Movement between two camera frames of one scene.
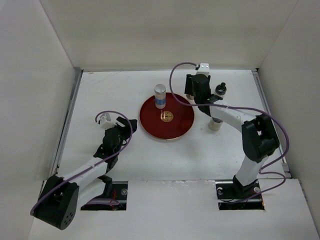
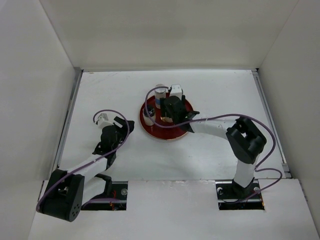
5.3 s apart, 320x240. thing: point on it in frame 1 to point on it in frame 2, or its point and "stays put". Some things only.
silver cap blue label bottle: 160,93 stays put
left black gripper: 123,122 stays put
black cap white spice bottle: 216,122 to 147,119
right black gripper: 188,85 to 163,109
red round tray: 173,122 stays put
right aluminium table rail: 258,81 stays put
